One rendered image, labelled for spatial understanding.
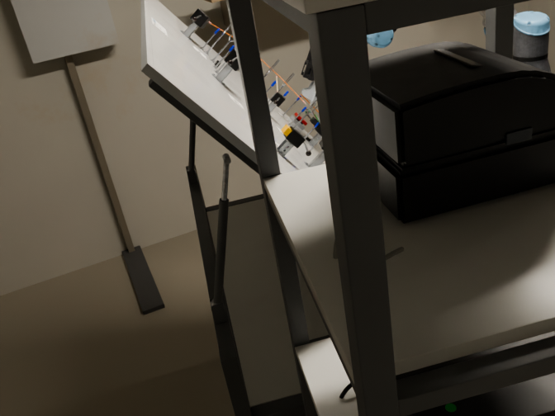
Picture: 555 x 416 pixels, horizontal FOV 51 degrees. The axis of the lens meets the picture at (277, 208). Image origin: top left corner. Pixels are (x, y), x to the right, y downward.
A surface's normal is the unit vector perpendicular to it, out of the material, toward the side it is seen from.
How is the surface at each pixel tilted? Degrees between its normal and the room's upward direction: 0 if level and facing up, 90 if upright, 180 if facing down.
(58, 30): 90
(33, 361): 0
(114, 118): 90
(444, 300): 0
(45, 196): 90
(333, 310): 0
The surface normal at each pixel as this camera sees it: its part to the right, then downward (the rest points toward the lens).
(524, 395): -0.16, -0.87
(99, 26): 0.38, 0.39
